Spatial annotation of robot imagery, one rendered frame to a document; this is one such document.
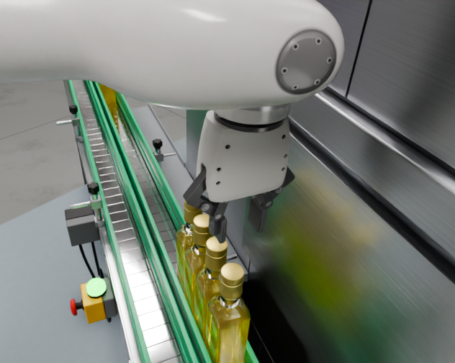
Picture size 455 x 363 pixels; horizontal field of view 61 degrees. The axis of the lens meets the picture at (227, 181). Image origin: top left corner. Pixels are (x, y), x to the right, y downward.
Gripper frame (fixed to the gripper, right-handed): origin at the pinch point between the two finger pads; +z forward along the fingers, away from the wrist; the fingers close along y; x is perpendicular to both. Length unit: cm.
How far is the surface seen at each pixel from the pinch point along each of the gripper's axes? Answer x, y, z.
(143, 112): -109, -13, 38
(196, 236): -11.0, 1.3, 12.4
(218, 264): -4.4, 0.2, 12.9
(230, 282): 1.2, 0.9, 10.5
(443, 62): 9.0, -14.9, -22.5
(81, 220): -58, 18, 43
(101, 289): -30, 17, 42
